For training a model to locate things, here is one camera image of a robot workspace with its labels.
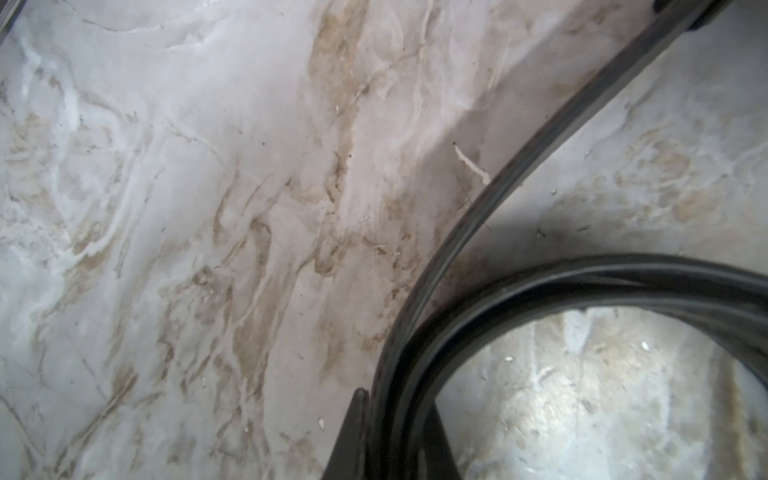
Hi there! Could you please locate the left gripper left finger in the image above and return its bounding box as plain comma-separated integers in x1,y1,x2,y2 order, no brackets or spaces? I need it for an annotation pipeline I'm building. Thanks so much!
321,388,369,480

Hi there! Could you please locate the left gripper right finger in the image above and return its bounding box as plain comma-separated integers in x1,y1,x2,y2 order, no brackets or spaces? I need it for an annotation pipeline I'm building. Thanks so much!
422,405,462,480

